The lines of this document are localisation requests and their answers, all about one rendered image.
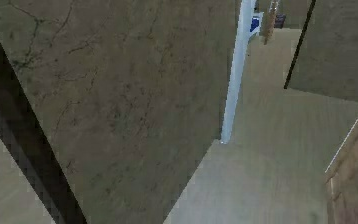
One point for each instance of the blue and white box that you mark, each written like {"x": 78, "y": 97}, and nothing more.
{"x": 255, "y": 23}

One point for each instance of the small dark box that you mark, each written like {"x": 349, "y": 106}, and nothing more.
{"x": 280, "y": 20}

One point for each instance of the brown wooden cupboard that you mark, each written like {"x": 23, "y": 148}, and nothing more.
{"x": 352, "y": 173}

